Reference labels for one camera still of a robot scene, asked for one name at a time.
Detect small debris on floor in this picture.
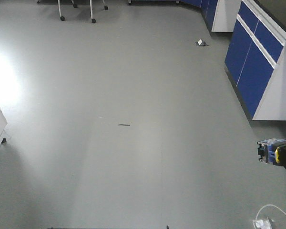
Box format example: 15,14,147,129
195,39,209,47

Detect blue white lab cabinet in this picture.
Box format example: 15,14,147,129
127,0,286,122

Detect chair legs with casters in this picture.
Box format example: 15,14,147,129
37,0,109,24

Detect white power strip with cable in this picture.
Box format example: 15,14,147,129
252,204,286,229

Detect yellow mushroom push button switch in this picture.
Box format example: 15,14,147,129
256,137,286,165

